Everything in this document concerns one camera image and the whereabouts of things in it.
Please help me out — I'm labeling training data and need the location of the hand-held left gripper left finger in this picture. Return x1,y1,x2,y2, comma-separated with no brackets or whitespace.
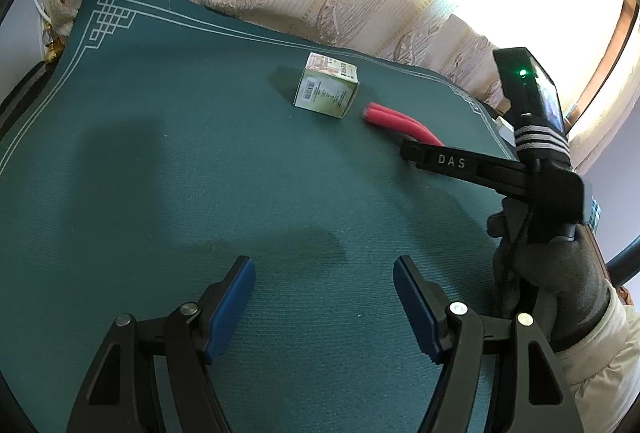
66,255,257,433

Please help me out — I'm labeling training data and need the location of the gold curtain tassel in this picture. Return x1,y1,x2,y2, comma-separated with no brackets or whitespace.
42,24,66,62

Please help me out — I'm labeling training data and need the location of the person's right forearm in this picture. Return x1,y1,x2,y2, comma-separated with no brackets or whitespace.
552,285,640,433

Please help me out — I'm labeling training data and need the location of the person's right hand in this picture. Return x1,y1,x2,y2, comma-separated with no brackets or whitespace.
487,210,613,355

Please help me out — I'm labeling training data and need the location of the pink foam hair curler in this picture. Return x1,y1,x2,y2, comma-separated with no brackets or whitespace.
362,101,447,148

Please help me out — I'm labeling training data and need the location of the small printed cardboard box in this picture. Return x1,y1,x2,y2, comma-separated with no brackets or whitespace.
293,53,360,120

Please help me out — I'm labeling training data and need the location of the green desk mat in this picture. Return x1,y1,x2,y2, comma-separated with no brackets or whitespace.
0,0,521,433

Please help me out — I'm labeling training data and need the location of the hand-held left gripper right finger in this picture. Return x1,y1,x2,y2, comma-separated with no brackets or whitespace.
392,255,586,433

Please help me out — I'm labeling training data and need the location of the brown window frame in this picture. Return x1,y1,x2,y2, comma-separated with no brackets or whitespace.
570,0,640,126

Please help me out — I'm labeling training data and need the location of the white power strip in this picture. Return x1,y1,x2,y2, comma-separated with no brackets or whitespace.
494,114,518,146

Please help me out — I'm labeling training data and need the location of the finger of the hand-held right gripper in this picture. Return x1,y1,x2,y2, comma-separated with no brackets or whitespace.
399,137,533,196

